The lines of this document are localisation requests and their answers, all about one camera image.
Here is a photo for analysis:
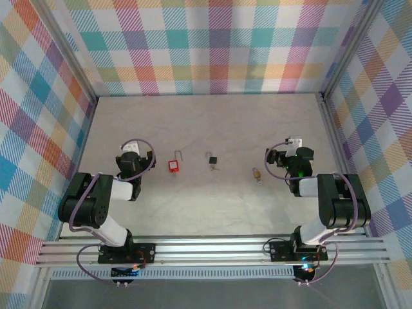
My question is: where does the red padlock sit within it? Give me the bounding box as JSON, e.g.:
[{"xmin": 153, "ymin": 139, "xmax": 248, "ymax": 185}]
[{"xmin": 167, "ymin": 149, "xmax": 184, "ymax": 174}]

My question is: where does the black controller board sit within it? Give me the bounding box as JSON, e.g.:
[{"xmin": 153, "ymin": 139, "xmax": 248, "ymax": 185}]
[
  {"xmin": 111, "ymin": 265, "xmax": 140, "ymax": 286},
  {"xmin": 293, "ymin": 263, "xmax": 318, "ymax": 286}
]

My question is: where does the plaid backdrop panel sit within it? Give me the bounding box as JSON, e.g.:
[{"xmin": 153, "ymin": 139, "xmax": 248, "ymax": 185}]
[
  {"xmin": 323, "ymin": 0, "xmax": 412, "ymax": 290},
  {"xmin": 53, "ymin": 0, "xmax": 376, "ymax": 97},
  {"xmin": 0, "ymin": 0, "xmax": 97, "ymax": 309}
]

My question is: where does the aluminium side rail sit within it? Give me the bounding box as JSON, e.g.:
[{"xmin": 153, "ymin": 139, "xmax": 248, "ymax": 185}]
[
  {"xmin": 317, "ymin": 92, "xmax": 368, "ymax": 238},
  {"xmin": 56, "ymin": 96, "xmax": 99, "ymax": 241}
]

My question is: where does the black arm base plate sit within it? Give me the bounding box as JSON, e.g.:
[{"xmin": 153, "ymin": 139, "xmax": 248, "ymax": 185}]
[
  {"xmin": 97, "ymin": 243, "xmax": 157, "ymax": 265},
  {"xmin": 269, "ymin": 241, "xmax": 329, "ymax": 262}
]

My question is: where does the aluminium mounting rail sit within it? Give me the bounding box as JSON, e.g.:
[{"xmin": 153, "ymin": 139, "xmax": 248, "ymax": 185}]
[{"xmin": 35, "ymin": 234, "xmax": 390, "ymax": 268}]

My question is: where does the slotted grey cable duct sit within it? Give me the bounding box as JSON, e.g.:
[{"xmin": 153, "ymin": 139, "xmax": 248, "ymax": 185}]
[{"xmin": 51, "ymin": 268, "xmax": 297, "ymax": 281}]

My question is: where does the aluminium frame post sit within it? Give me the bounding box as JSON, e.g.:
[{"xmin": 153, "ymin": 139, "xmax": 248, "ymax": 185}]
[
  {"xmin": 321, "ymin": 0, "xmax": 386, "ymax": 99},
  {"xmin": 30, "ymin": 0, "xmax": 99, "ymax": 107}
]

